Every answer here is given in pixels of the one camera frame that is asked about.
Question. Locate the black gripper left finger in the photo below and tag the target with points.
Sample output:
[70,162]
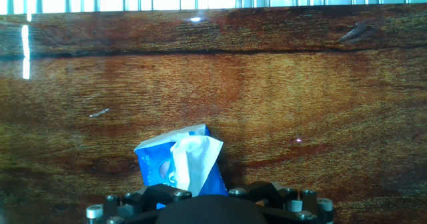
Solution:
[150,197]

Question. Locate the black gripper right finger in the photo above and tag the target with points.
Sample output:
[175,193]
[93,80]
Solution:
[277,197]

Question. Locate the blue tissue pack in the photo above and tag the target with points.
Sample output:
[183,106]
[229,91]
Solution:
[153,164]

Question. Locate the glossy wooden board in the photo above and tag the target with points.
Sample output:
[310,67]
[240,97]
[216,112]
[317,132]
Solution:
[267,100]

